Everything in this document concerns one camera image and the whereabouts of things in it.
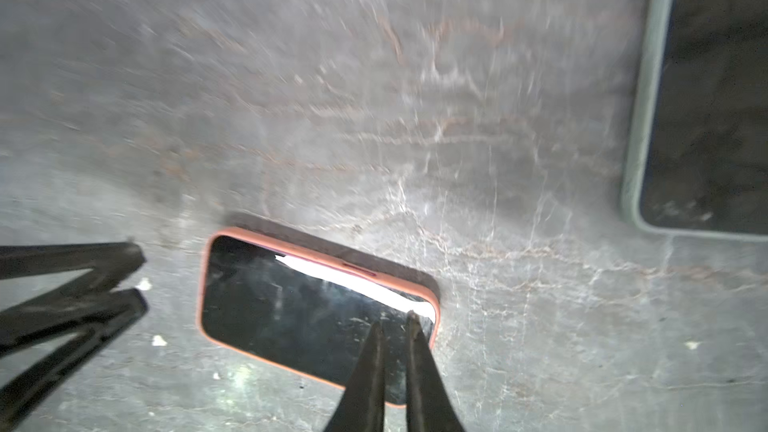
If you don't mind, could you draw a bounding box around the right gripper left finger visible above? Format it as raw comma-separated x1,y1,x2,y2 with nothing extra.
324,323,385,432

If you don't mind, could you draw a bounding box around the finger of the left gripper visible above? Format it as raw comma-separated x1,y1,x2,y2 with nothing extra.
1,242,146,312
1,289,148,429

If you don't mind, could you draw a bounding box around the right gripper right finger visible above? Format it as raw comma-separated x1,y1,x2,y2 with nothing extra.
406,311,465,432

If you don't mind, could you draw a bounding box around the pink phone case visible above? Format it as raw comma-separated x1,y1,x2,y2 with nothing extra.
198,227,440,407

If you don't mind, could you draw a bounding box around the light blue case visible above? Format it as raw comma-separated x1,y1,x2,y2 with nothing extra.
621,0,767,241

